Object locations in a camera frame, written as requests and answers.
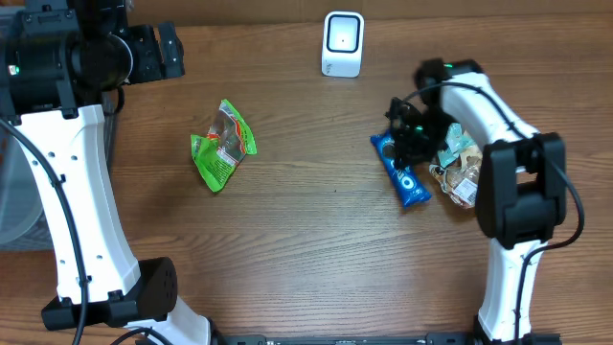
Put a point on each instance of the green snack packet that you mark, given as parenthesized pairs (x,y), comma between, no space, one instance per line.
(218,153)

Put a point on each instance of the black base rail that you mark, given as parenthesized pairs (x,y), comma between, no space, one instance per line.
(429,339)

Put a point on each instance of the brown paper bread bag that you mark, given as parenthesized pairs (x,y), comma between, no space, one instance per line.
(458,174)

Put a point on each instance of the light teal snack packet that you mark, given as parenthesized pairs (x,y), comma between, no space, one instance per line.
(456,141)

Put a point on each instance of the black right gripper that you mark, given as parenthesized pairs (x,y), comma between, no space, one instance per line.
(411,153)

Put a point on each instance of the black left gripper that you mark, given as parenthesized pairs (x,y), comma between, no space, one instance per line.
(153,67)

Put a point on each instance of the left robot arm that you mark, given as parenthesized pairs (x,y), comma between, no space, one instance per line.
(57,61)

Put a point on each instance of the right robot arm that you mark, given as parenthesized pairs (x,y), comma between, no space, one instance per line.
(520,191)

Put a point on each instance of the grey plastic mesh basket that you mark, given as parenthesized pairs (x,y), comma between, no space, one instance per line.
(23,224)

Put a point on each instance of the blue Oreo cookie pack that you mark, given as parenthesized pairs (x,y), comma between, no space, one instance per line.
(408,187)

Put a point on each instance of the white barcode scanner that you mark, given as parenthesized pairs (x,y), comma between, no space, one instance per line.
(342,44)

